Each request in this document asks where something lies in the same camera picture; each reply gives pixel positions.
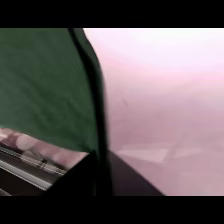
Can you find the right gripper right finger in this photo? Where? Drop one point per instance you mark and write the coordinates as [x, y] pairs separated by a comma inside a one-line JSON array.
[[130, 180]]

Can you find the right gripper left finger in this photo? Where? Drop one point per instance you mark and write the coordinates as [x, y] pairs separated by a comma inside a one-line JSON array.
[[78, 180]]

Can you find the dark green garment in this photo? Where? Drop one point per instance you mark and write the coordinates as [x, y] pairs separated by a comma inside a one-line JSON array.
[[43, 86]]

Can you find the silver frame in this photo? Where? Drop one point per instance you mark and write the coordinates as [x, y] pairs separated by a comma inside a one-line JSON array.
[[23, 168]]

